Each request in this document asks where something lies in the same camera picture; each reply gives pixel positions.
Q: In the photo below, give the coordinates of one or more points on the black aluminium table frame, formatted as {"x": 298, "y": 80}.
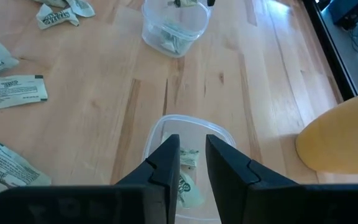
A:
{"x": 330, "y": 46}

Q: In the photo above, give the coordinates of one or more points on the yellow ceramic mug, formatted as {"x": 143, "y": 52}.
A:
{"x": 337, "y": 140}

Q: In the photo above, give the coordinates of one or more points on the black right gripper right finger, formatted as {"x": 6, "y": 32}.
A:
{"x": 247, "y": 202}

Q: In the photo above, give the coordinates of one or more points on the clear plastic food container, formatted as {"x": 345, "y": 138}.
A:
{"x": 197, "y": 130}
{"x": 149, "y": 34}

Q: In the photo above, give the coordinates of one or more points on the black computer with blue light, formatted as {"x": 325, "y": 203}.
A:
{"x": 350, "y": 12}

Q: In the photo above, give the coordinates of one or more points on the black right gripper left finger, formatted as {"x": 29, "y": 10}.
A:
{"x": 154, "y": 202}

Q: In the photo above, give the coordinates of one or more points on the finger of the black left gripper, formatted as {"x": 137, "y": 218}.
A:
{"x": 176, "y": 3}
{"x": 210, "y": 2}

